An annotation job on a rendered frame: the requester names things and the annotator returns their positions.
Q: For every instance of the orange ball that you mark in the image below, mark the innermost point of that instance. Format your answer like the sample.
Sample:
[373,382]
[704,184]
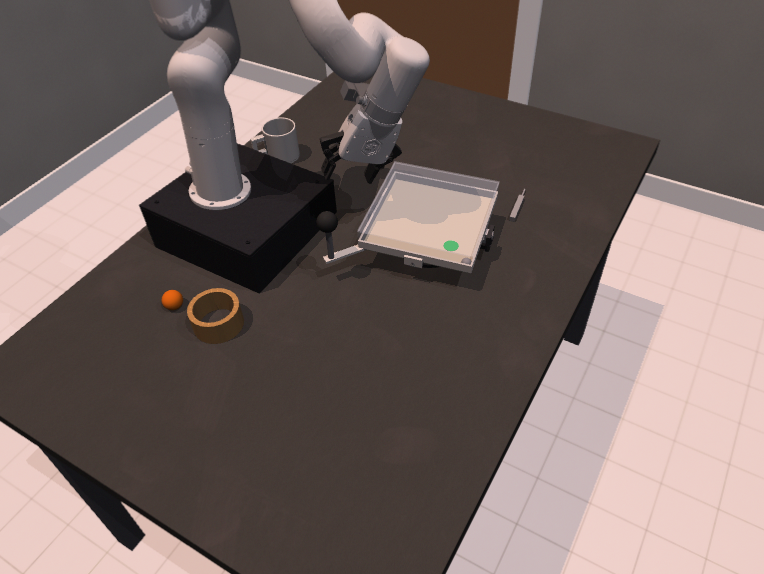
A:
[172,300]

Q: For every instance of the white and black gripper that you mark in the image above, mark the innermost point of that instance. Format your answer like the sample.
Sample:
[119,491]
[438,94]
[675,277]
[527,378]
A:
[376,144]

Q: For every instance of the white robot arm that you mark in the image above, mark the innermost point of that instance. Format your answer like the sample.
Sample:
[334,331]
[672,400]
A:
[198,71]

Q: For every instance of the grey mug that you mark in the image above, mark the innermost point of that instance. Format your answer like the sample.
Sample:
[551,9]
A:
[285,147]

